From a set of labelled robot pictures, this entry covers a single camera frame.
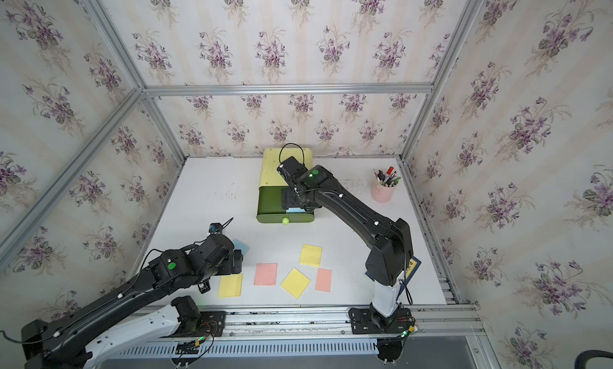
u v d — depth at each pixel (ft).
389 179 3.24
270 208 2.63
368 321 2.36
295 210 2.42
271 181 2.76
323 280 2.70
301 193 1.80
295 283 2.69
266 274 2.77
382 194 3.23
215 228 2.20
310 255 2.89
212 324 2.40
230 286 2.64
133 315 1.54
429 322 2.48
